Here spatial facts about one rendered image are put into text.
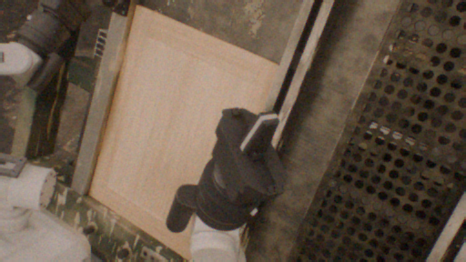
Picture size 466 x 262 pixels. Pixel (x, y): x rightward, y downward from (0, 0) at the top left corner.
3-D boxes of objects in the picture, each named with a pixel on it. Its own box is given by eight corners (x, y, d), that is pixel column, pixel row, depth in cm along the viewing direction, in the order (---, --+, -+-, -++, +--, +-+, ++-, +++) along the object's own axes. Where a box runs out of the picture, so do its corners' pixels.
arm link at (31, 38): (30, 34, 107) (-1, 71, 105) (20, 17, 97) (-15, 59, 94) (73, 61, 109) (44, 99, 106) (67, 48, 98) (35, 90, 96)
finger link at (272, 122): (282, 115, 48) (264, 146, 53) (257, 118, 47) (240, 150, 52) (288, 125, 48) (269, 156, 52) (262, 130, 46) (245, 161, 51)
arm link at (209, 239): (231, 246, 62) (239, 278, 72) (233, 188, 67) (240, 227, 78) (185, 246, 62) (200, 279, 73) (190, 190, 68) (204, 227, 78)
